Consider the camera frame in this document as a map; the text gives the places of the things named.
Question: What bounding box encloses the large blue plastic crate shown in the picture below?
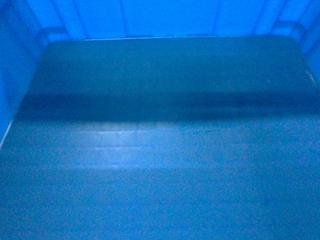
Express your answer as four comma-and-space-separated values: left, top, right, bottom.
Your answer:
0, 0, 320, 240

